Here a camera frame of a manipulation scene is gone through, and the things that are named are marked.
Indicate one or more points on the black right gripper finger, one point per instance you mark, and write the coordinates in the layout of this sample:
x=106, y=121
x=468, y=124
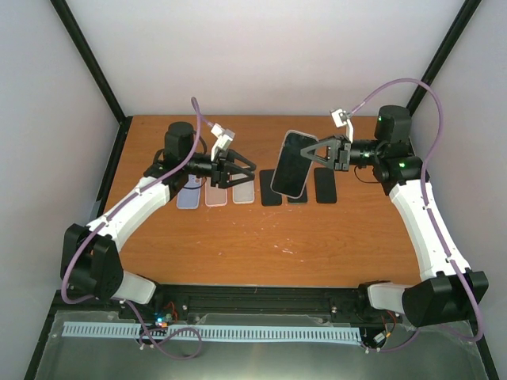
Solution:
x=326, y=161
x=326, y=145

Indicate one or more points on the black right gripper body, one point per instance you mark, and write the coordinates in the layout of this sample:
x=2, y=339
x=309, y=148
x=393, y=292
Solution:
x=344, y=157

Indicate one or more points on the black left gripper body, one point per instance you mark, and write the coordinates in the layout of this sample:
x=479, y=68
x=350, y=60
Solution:
x=218, y=166

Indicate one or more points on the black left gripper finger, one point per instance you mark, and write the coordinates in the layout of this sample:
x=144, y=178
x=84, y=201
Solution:
x=236, y=163
x=232, y=179

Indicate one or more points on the black phone from lilac case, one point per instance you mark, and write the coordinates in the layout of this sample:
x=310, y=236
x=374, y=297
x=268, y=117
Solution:
x=325, y=186

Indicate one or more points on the cream white phone case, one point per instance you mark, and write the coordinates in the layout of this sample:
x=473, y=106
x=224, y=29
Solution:
x=243, y=193

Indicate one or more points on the dark grey phone corner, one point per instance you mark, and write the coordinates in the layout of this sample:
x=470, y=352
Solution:
x=294, y=164

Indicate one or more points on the dark green phone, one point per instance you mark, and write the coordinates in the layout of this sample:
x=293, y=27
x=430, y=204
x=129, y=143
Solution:
x=303, y=199

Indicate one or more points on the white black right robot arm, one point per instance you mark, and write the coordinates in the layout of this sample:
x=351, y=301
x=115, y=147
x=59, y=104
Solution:
x=400, y=172

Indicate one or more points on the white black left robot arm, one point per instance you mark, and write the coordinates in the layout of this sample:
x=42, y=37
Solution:
x=91, y=265

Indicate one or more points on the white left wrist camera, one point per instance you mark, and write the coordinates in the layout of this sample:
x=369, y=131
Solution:
x=224, y=138

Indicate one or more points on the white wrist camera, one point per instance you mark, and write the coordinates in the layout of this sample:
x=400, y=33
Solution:
x=341, y=118
x=224, y=138

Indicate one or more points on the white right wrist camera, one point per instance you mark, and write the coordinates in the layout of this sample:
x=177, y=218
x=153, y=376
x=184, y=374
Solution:
x=341, y=118

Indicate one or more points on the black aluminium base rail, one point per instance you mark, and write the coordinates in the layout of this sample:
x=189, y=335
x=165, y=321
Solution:
x=257, y=302

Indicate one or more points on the black right frame post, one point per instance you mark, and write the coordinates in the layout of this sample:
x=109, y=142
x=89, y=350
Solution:
x=455, y=31

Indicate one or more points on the black frame post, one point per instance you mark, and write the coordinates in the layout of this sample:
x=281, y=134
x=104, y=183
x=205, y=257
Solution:
x=455, y=31
x=81, y=44

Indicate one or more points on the light blue slotted cable duct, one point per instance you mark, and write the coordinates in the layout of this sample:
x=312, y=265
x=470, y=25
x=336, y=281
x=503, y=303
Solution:
x=223, y=333

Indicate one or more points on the black left frame post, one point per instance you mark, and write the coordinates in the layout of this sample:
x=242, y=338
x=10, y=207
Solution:
x=81, y=44

